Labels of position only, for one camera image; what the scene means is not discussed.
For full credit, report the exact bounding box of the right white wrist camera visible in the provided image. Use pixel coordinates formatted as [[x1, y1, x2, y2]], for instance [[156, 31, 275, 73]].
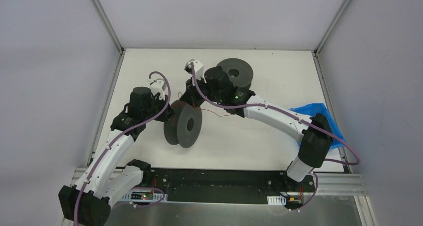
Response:
[[184, 59, 204, 80]]

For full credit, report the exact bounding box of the thin red wire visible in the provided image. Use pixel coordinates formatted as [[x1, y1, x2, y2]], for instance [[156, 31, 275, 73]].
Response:
[[178, 92, 232, 117]]

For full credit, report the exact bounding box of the blue plastic bin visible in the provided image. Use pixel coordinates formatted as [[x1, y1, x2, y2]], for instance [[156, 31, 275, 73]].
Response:
[[289, 103, 346, 142]]

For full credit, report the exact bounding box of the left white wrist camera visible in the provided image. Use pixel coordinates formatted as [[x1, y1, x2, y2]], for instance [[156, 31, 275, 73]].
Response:
[[148, 78, 167, 101]]

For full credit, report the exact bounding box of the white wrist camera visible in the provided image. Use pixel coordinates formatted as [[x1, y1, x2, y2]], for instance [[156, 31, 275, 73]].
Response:
[[184, 59, 204, 80], [148, 78, 167, 101]]

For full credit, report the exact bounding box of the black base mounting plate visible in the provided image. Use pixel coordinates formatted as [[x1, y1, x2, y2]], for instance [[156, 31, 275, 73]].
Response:
[[120, 166, 315, 206]]

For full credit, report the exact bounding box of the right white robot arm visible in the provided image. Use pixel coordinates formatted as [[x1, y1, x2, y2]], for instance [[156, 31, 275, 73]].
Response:
[[182, 61, 335, 191]]

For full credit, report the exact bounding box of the black cable spool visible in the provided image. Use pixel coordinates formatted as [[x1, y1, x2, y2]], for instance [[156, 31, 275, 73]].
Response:
[[217, 58, 254, 89]]

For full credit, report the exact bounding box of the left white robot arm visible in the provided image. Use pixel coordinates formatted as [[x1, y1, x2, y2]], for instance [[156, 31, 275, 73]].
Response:
[[58, 85, 171, 226]]

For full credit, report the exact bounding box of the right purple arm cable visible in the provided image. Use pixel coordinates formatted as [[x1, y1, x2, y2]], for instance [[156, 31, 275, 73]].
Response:
[[190, 62, 362, 212]]

